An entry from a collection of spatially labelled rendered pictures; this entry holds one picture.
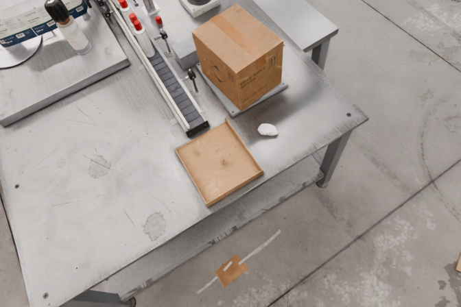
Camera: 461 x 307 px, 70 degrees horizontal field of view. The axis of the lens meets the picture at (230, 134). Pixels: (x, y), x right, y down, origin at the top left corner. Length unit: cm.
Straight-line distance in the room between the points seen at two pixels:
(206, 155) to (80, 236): 58
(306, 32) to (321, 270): 133
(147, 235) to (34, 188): 56
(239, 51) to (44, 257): 109
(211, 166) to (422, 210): 143
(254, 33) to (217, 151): 51
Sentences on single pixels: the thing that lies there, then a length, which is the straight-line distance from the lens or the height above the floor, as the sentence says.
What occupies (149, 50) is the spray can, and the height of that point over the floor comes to 93.
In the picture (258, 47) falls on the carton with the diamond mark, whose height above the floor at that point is 112.
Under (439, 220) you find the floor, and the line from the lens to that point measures 239.
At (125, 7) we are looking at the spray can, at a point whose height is 105.
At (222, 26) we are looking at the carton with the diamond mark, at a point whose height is 112.
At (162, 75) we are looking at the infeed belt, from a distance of 164.
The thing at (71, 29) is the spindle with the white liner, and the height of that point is 104.
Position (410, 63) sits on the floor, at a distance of 294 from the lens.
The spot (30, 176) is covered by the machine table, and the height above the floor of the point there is 83.
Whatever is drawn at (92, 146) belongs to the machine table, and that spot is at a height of 83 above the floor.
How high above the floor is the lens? 209
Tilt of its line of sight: 61 degrees down
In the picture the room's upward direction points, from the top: 12 degrees counter-clockwise
